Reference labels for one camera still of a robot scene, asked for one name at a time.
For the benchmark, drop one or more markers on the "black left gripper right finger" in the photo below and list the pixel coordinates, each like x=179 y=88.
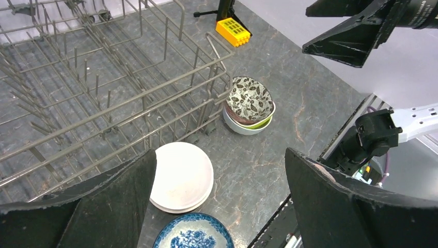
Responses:
x=336 y=210

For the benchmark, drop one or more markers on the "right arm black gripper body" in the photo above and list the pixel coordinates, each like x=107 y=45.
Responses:
x=420 y=15

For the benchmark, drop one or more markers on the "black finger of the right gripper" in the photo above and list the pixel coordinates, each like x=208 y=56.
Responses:
x=351 y=41
x=336 y=8

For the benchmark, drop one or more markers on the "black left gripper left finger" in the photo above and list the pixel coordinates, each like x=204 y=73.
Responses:
x=106 y=210

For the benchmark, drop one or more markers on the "floral brown patterned bowl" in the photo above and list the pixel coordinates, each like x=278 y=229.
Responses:
x=249 y=101

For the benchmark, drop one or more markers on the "grey wire dish rack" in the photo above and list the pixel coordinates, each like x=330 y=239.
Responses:
x=86 y=85

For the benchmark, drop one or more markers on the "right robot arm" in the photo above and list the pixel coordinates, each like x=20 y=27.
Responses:
x=373 y=135

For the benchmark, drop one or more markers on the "white upper bowl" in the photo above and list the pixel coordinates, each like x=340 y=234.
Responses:
x=182 y=176

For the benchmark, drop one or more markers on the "blue floral bowl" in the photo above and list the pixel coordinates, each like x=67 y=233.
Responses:
x=194 y=230

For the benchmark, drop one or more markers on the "yellow block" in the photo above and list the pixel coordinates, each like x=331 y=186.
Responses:
x=233 y=32

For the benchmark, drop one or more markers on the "black microphone on tripod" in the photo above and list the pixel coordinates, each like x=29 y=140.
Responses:
x=225 y=10

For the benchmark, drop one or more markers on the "white outer bowl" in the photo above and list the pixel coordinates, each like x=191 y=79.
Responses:
x=240 y=129

